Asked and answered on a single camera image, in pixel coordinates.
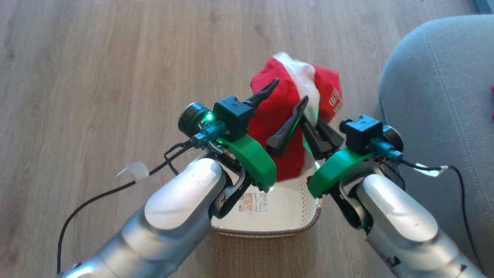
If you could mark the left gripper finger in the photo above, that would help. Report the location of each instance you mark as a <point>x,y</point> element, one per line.
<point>262,92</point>
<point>289,131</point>

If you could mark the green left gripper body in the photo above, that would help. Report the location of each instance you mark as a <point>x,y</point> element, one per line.
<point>252,158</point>

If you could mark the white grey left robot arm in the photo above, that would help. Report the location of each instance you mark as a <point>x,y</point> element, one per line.
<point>181,200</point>

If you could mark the grey sofa cushion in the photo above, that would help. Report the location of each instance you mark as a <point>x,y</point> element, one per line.
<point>444,96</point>

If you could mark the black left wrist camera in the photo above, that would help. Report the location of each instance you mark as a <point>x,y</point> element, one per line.
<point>231,114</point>

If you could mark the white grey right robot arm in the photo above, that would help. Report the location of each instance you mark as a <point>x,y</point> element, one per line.
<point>397,216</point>

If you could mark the red and white clothing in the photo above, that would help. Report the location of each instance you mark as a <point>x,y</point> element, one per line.
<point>274,116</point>

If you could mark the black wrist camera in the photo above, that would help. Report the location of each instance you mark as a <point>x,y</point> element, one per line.
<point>362,131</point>
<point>231,114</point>

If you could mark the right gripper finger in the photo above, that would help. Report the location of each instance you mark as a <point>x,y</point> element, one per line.
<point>332,139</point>
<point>313,144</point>

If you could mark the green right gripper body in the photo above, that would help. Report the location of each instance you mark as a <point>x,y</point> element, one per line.
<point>335,168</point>

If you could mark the white brown laundry basket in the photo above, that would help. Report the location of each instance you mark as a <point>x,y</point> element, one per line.
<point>285,216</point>

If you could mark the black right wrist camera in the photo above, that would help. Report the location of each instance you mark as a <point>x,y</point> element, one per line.
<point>362,131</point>

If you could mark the white tape tag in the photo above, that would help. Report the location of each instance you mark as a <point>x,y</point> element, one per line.
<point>430,170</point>
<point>135,170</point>

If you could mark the small pink item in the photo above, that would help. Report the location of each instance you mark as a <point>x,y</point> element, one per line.
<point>493,102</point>

